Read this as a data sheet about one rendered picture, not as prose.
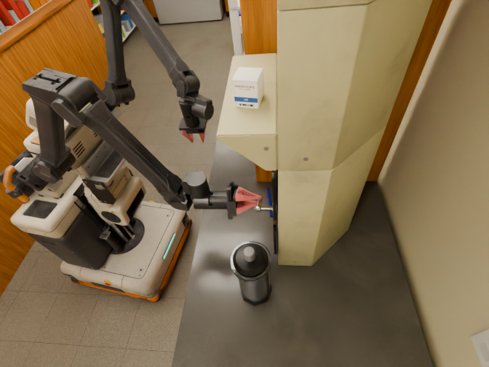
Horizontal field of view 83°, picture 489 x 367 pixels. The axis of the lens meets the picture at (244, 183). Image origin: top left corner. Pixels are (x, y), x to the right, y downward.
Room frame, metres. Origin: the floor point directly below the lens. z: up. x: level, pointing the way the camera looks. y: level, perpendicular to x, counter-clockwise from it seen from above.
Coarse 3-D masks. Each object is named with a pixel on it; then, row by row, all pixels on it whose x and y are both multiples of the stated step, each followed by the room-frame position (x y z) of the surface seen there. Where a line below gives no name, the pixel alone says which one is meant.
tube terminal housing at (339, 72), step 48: (384, 0) 0.39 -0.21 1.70; (288, 48) 0.38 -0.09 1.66; (336, 48) 0.37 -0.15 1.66; (384, 48) 0.41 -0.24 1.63; (288, 96) 0.38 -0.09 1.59; (336, 96) 0.37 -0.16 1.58; (384, 96) 0.44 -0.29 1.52; (288, 144) 0.38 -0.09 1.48; (336, 144) 0.37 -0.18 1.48; (288, 192) 0.38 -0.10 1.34; (336, 192) 0.39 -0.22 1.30; (288, 240) 0.38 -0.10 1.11; (336, 240) 0.44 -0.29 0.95
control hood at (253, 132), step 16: (240, 64) 0.67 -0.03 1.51; (256, 64) 0.66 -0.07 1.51; (272, 64) 0.64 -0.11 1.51; (272, 80) 0.57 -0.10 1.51; (272, 96) 0.51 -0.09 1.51; (224, 112) 0.48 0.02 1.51; (240, 112) 0.47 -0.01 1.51; (256, 112) 0.46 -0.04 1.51; (272, 112) 0.45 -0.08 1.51; (224, 128) 0.43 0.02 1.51; (240, 128) 0.42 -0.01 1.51; (256, 128) 0.41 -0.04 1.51; (272, 128) 0.41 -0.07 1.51; (240, 144) 0.40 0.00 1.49; (256, 144) 0.39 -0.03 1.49; (272, 144) 0.39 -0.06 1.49; (256, 160) 0.40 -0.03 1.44; (272, 160) 0.39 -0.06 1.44
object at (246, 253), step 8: (240, 248) 0.34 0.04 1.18; (248, 248) 0.33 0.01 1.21; (256, 248) 0.34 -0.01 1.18; (240, 256) 0.32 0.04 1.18; (248, 256) 0.30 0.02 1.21; (256, 256) 0.32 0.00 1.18; (264, 256) 0.31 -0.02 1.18; (240, 264) 0.30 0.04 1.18; (248, 264) 0.30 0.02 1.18; (256, 264) 0.29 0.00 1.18; (264, 264) 0.29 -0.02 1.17; (240, 272) 0.28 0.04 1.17; (248, 272) 0.28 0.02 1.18; (256, 272) 0.28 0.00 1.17
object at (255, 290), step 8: (264, 248) 0.34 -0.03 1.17; (232, 256) 0.33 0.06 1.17; (232, 264) 0.31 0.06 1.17; (264, 272) 0.28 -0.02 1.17; (240, 280) 0.29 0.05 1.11; (256, 280) 0.27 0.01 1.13; (264, 280) 0.28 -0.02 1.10; (248, 288) 0.28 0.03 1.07; (256, 288) 0.27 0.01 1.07; (264, 288) 0.28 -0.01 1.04; (248, 296) 0.28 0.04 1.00; (256, 296) 0.27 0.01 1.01; (264, 296) 0.28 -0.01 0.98
